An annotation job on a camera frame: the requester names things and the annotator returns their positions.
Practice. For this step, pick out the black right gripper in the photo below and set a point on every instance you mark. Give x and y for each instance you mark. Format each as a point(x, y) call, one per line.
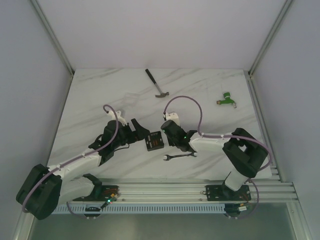
point(170, 142)

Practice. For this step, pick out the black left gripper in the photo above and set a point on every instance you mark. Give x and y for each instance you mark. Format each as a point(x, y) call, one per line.
point(133, 132)

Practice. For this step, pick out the black fuse box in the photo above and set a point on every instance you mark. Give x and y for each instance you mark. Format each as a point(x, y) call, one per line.
point(154, 141)

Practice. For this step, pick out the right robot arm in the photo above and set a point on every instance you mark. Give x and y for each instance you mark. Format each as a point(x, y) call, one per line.
point(246, 154)

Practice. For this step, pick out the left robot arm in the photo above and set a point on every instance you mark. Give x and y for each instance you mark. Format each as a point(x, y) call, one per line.
point(46, 187)

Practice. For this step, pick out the clear fuse box lid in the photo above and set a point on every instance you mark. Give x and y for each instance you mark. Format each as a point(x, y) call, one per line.
point(130, 99)

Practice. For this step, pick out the steel open-end wrench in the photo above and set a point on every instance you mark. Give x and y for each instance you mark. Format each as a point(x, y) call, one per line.
point(167, 157)

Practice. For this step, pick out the claw hammer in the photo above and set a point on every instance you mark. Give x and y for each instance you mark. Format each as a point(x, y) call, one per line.
point(161, 93)

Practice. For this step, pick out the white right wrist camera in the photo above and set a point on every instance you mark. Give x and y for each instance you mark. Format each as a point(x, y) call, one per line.
point(173, 116)

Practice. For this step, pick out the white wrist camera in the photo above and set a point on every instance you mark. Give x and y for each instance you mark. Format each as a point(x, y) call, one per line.
point(117, 115)
point(173, 116)

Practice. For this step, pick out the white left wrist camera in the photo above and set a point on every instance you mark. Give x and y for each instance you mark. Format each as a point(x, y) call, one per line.
point(117, 115)

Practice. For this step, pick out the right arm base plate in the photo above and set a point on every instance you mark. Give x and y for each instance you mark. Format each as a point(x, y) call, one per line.
point(221, 193)

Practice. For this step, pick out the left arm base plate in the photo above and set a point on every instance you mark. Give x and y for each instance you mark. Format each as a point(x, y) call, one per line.
point(105, 192)

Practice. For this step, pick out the slotted cable duct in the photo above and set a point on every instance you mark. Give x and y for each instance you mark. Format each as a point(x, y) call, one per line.
point(142, 208)

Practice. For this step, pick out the aluminium frame rail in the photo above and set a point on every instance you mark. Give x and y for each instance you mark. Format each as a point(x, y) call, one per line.
point(52, 36)

